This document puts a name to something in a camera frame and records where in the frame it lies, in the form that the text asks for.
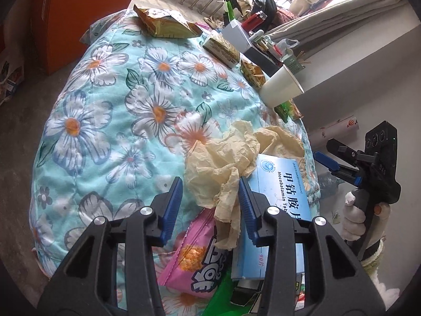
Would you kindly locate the pink wallpaper roll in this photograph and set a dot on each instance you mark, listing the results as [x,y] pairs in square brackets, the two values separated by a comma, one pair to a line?
[335,128]

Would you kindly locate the gold foil snack packet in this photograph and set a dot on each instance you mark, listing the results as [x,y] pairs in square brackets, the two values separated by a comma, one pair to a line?
[164,23]

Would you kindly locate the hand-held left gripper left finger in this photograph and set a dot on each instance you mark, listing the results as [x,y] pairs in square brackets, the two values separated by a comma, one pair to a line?
[171,204]

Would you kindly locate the blue white medicine box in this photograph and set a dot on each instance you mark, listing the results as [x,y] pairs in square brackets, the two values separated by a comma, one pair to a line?
[279,187]

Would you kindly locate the grey beige curtain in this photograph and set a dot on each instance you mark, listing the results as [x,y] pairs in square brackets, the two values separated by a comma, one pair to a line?
[329,16]

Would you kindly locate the black bag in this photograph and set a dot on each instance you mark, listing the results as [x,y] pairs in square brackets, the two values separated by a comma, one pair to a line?
[263,0]

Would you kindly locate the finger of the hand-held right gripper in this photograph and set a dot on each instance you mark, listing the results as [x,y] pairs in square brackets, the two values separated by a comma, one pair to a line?
[342,153]
[329,163]

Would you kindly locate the person's right forearm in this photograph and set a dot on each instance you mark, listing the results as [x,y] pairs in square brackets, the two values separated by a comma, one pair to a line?
[381,276]

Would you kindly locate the green snack bag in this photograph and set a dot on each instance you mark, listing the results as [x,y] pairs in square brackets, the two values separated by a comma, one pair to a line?
[220,296]

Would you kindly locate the small green packet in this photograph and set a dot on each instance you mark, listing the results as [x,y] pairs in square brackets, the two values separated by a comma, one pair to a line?
[287,110]

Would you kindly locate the white paper cup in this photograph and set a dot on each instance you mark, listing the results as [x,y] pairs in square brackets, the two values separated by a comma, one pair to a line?
[283,85]

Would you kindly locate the orange cardboard box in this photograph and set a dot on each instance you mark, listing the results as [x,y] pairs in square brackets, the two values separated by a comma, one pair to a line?
[75,16]

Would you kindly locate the floral blue blanket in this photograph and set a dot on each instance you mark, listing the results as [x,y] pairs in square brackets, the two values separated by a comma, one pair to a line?
[108,121]

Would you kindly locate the gold wrapped box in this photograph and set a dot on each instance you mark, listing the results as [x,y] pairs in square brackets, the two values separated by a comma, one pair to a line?
[220,47]

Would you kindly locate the beige paper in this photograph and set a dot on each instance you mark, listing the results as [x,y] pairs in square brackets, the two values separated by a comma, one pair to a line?
[217,158]

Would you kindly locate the small green plastic basket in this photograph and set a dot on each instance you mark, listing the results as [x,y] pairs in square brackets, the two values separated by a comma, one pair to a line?
[294,62]

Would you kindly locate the pink snack packet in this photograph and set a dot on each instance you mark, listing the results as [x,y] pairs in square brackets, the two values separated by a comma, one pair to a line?
[190,260]

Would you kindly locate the red thermos bottle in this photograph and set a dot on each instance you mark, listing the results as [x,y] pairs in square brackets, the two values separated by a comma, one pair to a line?
[251,21]

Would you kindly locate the yellow crinkled snack packet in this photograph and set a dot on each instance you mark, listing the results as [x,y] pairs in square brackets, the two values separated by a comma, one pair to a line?
[253,72]

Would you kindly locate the person's right hand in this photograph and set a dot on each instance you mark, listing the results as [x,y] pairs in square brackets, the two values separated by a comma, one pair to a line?
[353,219]

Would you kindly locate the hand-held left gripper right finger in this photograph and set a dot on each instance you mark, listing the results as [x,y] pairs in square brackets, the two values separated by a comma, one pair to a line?
[246,204]

